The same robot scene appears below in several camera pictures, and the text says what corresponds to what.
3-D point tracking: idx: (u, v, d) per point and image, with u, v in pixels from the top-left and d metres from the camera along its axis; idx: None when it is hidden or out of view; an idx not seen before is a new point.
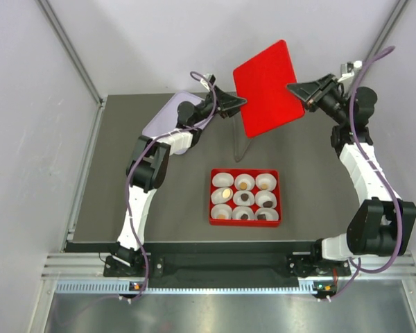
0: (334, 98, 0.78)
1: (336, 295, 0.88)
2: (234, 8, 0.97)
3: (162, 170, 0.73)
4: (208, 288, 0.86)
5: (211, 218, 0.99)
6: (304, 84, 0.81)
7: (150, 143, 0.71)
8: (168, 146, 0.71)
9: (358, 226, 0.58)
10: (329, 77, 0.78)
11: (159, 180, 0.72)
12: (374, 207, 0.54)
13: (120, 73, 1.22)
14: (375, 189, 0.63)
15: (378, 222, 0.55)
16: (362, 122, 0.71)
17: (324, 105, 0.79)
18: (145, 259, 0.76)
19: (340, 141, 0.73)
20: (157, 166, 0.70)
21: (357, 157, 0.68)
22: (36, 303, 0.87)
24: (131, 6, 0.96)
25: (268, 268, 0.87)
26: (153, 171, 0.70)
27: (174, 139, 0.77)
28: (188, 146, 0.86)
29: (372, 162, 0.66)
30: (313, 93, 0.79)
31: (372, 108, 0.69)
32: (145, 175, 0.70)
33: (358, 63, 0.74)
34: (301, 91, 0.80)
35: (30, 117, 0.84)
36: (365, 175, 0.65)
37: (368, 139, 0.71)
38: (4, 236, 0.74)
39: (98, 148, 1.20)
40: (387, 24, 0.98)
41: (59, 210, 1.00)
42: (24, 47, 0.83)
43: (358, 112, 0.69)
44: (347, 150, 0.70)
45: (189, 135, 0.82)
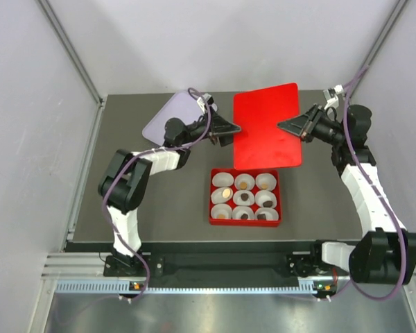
0: (327, 124, 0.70)
1: (336, 295, 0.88)
2: (234, 8, 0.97)
3: (141, 189, 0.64)
4: (208, 288, 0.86)
5: (211, 218, 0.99)
6: (293, 118, 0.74)
7: (131, 161, 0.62)
8: (148, 164, 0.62)
9: (360, 256, 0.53)
10: (315, 106, 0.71)
11: (134, 201, 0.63)
12: (379, 239, 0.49)
13: (119, 73, 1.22)
14: (379, 218, 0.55)
15: (383, 254, 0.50)
16: (362, 137, 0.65)
17: (318, 134, 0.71)
18: (141, 259, 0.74)
19: (343, 159, 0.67)
20: (133, 185, 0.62)
21: (360, 180, 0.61)
22: (36, 303, 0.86)
24: (131, 6, 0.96)
25: (268, 268, 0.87)
26: (129, 189, 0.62)
27: (158, 156, 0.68)
28: (173, 167, 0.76)
29: (376, 187, 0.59)
30: (304, 126, 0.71)
31: (370, 121, 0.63)
32: (120, 195, 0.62)
33: (339, 87, 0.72)
34: (292, 127, 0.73)
35: (30, 116, 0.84)
36: (368, 202, 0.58)
37: (370, 159, 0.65)
38: (4, 236, 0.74)
39: (98, 148, 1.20)
40: (387, 24, 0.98)
41: (59, 210, 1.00)
42: (24, 47, 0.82)
43: (356, 125, 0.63)
44: (348, 171, 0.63)
45: (176, 155, 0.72)
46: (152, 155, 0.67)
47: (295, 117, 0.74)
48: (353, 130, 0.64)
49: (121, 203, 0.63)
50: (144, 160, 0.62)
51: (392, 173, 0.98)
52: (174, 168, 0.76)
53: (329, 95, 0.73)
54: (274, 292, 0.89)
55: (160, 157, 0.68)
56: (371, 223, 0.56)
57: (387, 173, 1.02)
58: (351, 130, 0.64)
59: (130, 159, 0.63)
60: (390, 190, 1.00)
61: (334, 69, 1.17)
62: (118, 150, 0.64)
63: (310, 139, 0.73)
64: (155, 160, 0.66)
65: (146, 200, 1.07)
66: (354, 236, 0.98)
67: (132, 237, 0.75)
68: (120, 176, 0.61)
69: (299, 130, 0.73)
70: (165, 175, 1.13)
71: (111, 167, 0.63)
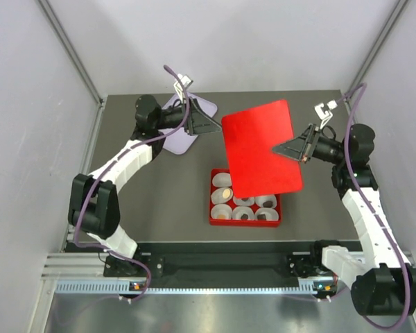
0: (327, 143, 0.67)
1: (336, 295, 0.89)
2: (234, 8, 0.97)
3: (112, 212, 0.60)
4: (208, 288, 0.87)
5: (211, 218, 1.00)
6: (289, 142, 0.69)
7: (93, 186, 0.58)
8: (113, 186, 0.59)
9: (362, 290, 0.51)
10: (312, 127, 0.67)
11: (109, 227, 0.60)
12: (383, 277, 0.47)
13: (119, 73, 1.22)
14: (382, 252, 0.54)
15: (387, 291, 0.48)
16: (364, 159, 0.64)
17: (319, 155, 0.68)
18: (139, 263, 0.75)
19: (343, 182, 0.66)
20: (103, 212, 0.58)
21: (362, 208, 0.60)
22: (36, 303, 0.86)
24: (131, 5, 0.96)
25: (269, 268, 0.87)
26: (100, 217, 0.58)
27: (124, 166, 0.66)
28: (149, 159, 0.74)
29: (380, 217, 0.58)
30: (303, 150, 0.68)
31: (372, 144, 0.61)
32: (95, 223, 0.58)
33: (332, 103, 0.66)
34: (289, 151, 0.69)
35: (30, 116, 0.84)
36: (371, 233, 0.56)
37: (372, 181, 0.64)
38: (4, 236, 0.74)
39: (98, 148, 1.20)
40: (387, 25, 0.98)
41: (59, 211, 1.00)
42: (24, 48, 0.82)
43: (358, 150, 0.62)
44: (350, 197, 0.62)
45: (147, 148, 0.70)
46: (117, 166, 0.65)
47: (290, 139, 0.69)
48: (355, 154, 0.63)
49: (98, 232, 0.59)
50: (107, 183, 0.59)
51: (393, 173, 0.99)
52: (150, 161, 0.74)
53: (321, 111, 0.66)
54: (285, 292, 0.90)
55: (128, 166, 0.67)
56: (374, 259, 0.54)
57: (387, 173, 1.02)
58: (353, 153, 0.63)
59: (92, 184, 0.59)
60: (391, 190, 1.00)
61: (334, 69, 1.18)
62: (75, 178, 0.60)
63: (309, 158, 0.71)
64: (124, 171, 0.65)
65: (145, 200, 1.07)
66: (354, 236, 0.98)
67: (125, 246, 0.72)
68: (85, 206, 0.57)
69: (298, 154, 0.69)
70: (164, 176, 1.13)
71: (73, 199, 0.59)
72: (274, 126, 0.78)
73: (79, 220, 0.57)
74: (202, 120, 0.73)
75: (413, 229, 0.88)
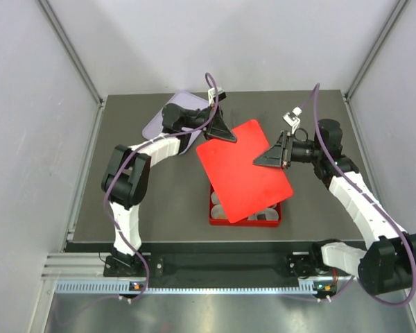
0: (301, 146, 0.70)
1: (336, 295, 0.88)
2: (234, 9, 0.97)
3: (142, 185, 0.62)
4: (208, 288, 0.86)
5: (211, 218, 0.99)
6: (267, 151, 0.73)
7: (132, 155, 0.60)
8: (148, 158, 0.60)
9: (369, 268, 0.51)
10: (283, 134, 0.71)
11: (136, 197, 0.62)
12: (386, 249, 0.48)
13: (119, 73, 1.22)
14: (379, 227, 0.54)
15: (392, 262, 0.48)
16: (338, 147, 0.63)
17: (297, 158, 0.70)
18: (141, 259, 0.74)
19: (326, 172, 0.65)
20: (136, 180, 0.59)
21: (349, 191, 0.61)
22: (36, 303, 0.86)
24: (132, 6, 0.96)
25: (268, 268, 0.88)
26: (132, 186, 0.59)
27: (157, 148, 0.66)
28: (175, 152, 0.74)
29: (367, 195, 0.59)
30: (281, 156, 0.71)
31: (340, 130, 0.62)
32: (124, 191, 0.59)
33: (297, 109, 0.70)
34: (270, 159, 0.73)
35: (30, 116, 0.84)
36: (364, 211, 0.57)
37: (353, 166, 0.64)
38: (5, 236, 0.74)
39: (98, 148, 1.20)
40: (387, 25, 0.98)
41: (59, 211, 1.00)
42: (24, 48, 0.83)
43: (329, 137, 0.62)
44: (336, 184, 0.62)
45: (177, 141, 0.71)
46: (152, 146, 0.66)
47: (268, 149, 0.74)
48: (328, 142, 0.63)
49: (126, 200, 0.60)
50: (144, 155, 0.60)
51: (393, 173, 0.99)
52: (176, 154, 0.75)
53: (290, 119, 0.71)
54: (281, 292, 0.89)
55: (159, 149, 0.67)
56: (374, 234, 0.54)
57: (387, 173, 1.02)
58: (326, 142, 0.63)
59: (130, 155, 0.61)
60: (390, 191, 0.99)
61: (334, 69, 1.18)
62: (117, 146, 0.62)
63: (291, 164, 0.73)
64: (155, 152, 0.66)
65: (145, 200, 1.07)
66: (353, 236, 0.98)
67: (133, 237, 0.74)
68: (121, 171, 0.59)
69: (278, 160, 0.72)
70: (164, 176, 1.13)
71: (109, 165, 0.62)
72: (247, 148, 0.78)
73: (112, 183, 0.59)
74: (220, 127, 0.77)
75: (412, 228, 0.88)
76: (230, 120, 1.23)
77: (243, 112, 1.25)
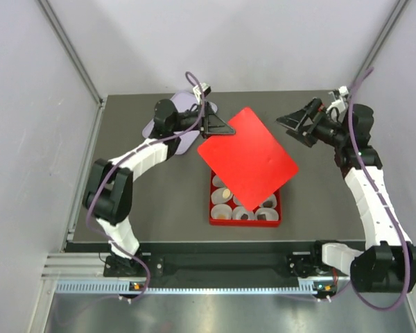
0: (328, 125, 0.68)
1: (336, 295, 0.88)
2: (234, 9, 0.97)
3: (125, 200, 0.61)
4: (208, 288, 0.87)
5: (211, 219, 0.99)
6: (291, 114, 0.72)
7: (112, 170, 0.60)
8: (130, 173, 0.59)
9: (362, 267, 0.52)
10: (315, 102, 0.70)
11: (119, 213, 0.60)
12: (384, 255, 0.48)
13: (119, 73, 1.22)
14: (383, 231, 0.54)
15: (386, 268, 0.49)
16: (365, 136, 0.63)
17: (319, 134, 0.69)
18: (139, 261, 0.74)
19: (347, 159, 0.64)
20: (118, 195, 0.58)
21: (365, 186, 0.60)
22: (36, 303, 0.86)
24: (132, 6, 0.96)
25: (268, 268, 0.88)
26: (114, 202, 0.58)
27: (141, 157, 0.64)
28: (163, 159, 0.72)
29: (382, 196, 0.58)
30: (301, 122, 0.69)
31: (371, 118, 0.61)
32: (107, 207, 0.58)
33: (343, 89, 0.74)
34: (290, 122, 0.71)
35: (30, 117, 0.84)
36: (373, 211, 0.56)
37: (377, 160, 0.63)
38: (5, 236, 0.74)
39: (98, 148, 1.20)
40: (387, 24, 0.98)
41: (59, 211, 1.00)
42: (24, 48, 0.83)
43: (358, 123, 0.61)
44: (353, 175, 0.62)
45: (163, 148, 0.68)
46: (134, 157, 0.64)
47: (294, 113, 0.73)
48: (356, 128, 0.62)
49: (109, 216, 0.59)
50: (125, 169, 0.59)
51: (393, 174, 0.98)
52: (164, 160, 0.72)
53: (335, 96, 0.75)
54: (279, 292, 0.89)
55: (144, 159, 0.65)
56: (376, 236, 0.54)
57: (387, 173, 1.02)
58: (355, 128, 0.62)
59: (111, 169, 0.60)
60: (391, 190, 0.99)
61: (334, 69, 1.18)
62: (96, 161, 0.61)
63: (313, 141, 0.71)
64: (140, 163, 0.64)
65: (145, 200, 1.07)
66: (354, 236, 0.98)
67: (128, 242, 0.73)
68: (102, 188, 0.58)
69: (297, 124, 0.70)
70: (165, 176, 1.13)
71: (90, 181, 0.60)
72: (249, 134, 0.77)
73: (95, 200, 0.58)
74: (216, 122, 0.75)
75: (413, 227, 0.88)
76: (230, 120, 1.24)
77: None
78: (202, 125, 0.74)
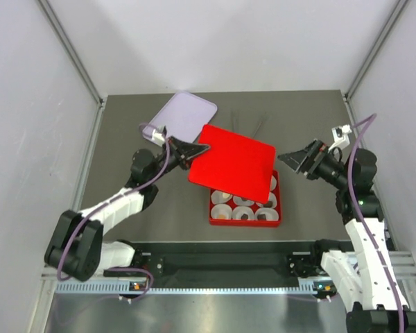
0: (332, 166, 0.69)
1: (335, 294, 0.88)
2: (234, 10, 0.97)
3: (93, 255, 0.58)
4: (208, 288, 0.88)
5: (211, 219, 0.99)
6: (291, 153, 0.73)
7: (82, 223, 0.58)
8: (99, 225, 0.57)
9: (358, 324, 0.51)
10: (315, 143, 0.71)
11: (87, 270, 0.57)
12: (378, 319, 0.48)
13: (119, 73, 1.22)
14: (380, 293, 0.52)
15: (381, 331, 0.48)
16: (367, 183, 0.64)
17: (322, 174, 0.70)
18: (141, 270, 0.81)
19: (348, 206, 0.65)
20: (84, 252, 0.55)
21: (365, 241, 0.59)
22: (35, 303, 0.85)
24: (131, 6, 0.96)
25: (269, 268, 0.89)
26: (80, 259, 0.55)
27: (114, 208, 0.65)
28: (139, 209, 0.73)
29: (382, 254, 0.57)
30: (302, 163, 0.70)
31: (376, 168, 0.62)
32: (72, 263, 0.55)
33: (346, 127, 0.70)
34: (291, 161, 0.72)
35: (30, 117, 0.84)
36: (371, 271, 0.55)
37: (378, 210, 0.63)
38: (5, 236, 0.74)
39: (98, 149, 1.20)
40: (387, 25, 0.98)
41: (59, 211, 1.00)
42: (24, 48, 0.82)
43: (360, 173, 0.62)
44: (353, 227, 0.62)
45: (139, 197, 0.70)
46: (107, 208, 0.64)
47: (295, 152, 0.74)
48: (358, 177, 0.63)
49: (77, 274, 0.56)
50: (95, 223, 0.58)
51: (393, 174, 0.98)
52: (140, 210, 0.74)
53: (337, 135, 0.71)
54: (289, 292, 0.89)
55: (118, 209, 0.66)
56: (372, 297, 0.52)
57: (387, 173, 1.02)
58: (356, 176, 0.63)
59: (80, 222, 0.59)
60: (391, 191, 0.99)
61: (334, 70, 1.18)
62: (64, 213, 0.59)
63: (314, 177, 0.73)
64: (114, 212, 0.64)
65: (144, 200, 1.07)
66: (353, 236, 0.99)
67: (118, 258, 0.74)
68: (70, 243, 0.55)
69: (299, 163, 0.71)
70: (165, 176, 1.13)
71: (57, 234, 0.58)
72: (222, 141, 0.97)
73: (62, 257, 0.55)
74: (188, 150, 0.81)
75: (414, 228, 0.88)
76: (230, 121, 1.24)
77: (243, 113, 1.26)
78: (184, 153, 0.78)
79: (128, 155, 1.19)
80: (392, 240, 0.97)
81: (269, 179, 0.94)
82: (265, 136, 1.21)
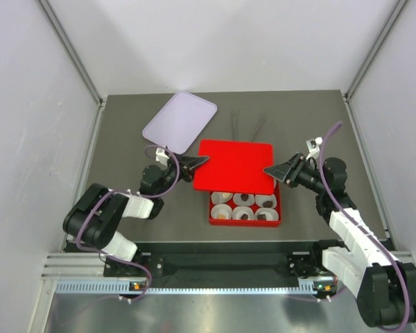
0: (310, 173, 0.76)
1: (336, 295, 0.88)
2: (234, 8, 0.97)
3: (111, 226, 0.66)
4: (208, 288, 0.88)
5: (211, 219, 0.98)
6: (277, 165, 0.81)
7: (105, 196, 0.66)
8: (124, 198, 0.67)
9: (367, 296, 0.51)
10: (297, 155, 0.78)
11: (104, 237, 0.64)
12: (379, 275, 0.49)
13: (119, 73, 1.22)
14: (373, 254, 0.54)
15: (387, 290, 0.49)
16: (340, 187, 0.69)
17: (301, 181, 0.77)
18: (145, 269, 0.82)
19: (326, 209, 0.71)
20: (107, 218, 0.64)
21: (347, 224, 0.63)
22: (36, 303, 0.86)
24: (131, 7, 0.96)
25: (270, 268, 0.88)
26: (101, 225, 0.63)
27: (134, 197, 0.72)
28: (146, 216, 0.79)
29: (363, 227, 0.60)
30: (288, 174, 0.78)
31: (346, 173, 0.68)
32: (93, 228, 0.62)
33: (319, 139, 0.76)
34: (277, 173, 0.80)
35: (30, 117, 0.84)
36: (360, 241, 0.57)
37: (351, 203, 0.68)
38: (5, 236, 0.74)
39: (98, 149, 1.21)
40: (387, 24, 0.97)
41: (59, 211, 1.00)
42: (24, 49, 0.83)
43: (334, 180, 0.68)
44: (334, 218, 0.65)
45: (150, 203, 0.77)
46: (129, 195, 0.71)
47: (279, 164, 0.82)
48: (332, 183, 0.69)
49: (93, 241, 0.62)
50: (120, 195, 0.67)
51: (393, 173, 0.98)
52: (147, 217, 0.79)
53: (310, 146, 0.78)
54: (290, 292, 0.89)
55: (136, 200, 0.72)
56: (368, 262, 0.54)
57: (387, 173, 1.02)
58: (331, 183, 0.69)
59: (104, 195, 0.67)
60: (392, 190, 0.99)
61: (335, 69, 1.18)
62: (91, 185, 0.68)
63: (295, 184, 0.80)
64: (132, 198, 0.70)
65: None
66: None
67: (123, 250, 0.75)
68: (96, 210, 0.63)
69: (283, 175, 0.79)
70: None
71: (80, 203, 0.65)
72: (225, 150, 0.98)
73: (85, 223, 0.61)
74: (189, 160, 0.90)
75: (414, 228, 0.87)
76: (231, 120, 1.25)
77: (243, 113, 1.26)
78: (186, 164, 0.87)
79: (128, 155, 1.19)
80: (392, 240, 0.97)
81: (262, 176, 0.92)
82: (264, 136, 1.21)
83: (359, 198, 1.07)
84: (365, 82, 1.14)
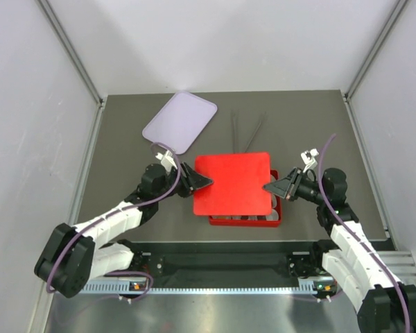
0: (309, 185, 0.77)
1: (336, 295, 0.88)
2: (234, 8, 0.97)
3: (82, 273, 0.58)
4: (208, 288, 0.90)
5: (212, 219, 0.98)
6: (277, 181, 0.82)
7: (74, 238, 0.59)
8: (90, 244, 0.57)
9: (367, 316, 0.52)
10: (295, 169, 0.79)
11: (74, 286, 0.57)
12: (381, 298, 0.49)
13: (119, 73, 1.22)
14: (375, 275, 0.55)
15: (388, 312, 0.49)
16: (341, 197, 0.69)
17: (301, 195, 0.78)
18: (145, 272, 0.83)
19: (328, 220, 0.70)
20: (71, 270, 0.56)
21: (349, 239, 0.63)
22: (36, 303, 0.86)
24: (130, 7, 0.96)
25: (268, 268, 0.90)
26: (66, 276, 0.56)
27: (109, 224, 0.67)
28: (136, 225, 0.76)
29: (366, 244, 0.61)
30: (287, 189, 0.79)
31: (346, 183, 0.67)
32: (61, 279, 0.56)
33: (314, 150, 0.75)
34: (277, 189, 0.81)
35: (29, 116, 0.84)
36: (361, 259, 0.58)
37: (353, 215, 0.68)
38: (5, 236, 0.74)
39: (98, 149, 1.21)
40: (387, 25, 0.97)
41: (59, 211, 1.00)
42: (24, 49, 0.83)
43: (334, 190, 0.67)
44: (336, 231, 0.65)
45: (137, 213, 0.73)
46: (102, 224, 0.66)
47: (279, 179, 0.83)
48: (333, 193, 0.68)
49: (64, 289, 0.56)
50: (87, 240, 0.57)
51: (393, 173, 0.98)
52: (137, 225, 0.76)
53: (306, 157, 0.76)
54: (294, 292, 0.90)
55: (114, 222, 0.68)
56: (369, 282, 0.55)
57: (387, 173, 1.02)
58: (331, 193, 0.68)
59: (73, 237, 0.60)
60: (392, 190, 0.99)
61: (334, 69, 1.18)
62: (59, 227, 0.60)
63: (295, 197, 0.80)
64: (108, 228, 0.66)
65: None
66: None
67: (118, 263, 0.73)
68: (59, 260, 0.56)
69: (283, 191, 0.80)
70: None
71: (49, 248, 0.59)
72: (224, 160, 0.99)
73: (51, 272, 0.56)
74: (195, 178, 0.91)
75: (414, 227, 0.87)
76: (231, 120, 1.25)
77: (243, 113, 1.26)
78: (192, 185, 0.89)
79: (128, 155, 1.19)
80: (392, 240, 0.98)
81: (261, 186, 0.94)
82: (264, 136, 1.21)
83: (359, 198, 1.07)
84: (365, 82, 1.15)
